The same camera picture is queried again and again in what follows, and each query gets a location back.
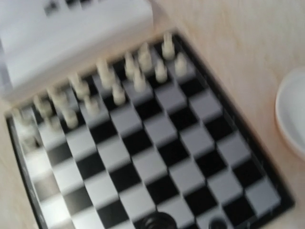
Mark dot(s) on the red white bowl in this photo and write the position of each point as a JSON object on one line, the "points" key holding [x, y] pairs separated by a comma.
{"points": [[290, 110]]}

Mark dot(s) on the white plastic compartment tray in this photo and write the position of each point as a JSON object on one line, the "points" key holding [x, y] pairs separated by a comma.
{"points": [[39, 38]]}

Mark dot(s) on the black white chessboard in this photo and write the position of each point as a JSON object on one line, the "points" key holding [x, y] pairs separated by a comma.
{"points": [[178, 147]]}

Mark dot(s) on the black chess piece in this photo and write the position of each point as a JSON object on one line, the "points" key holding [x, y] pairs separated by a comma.
{"points": [[217, 223]]}

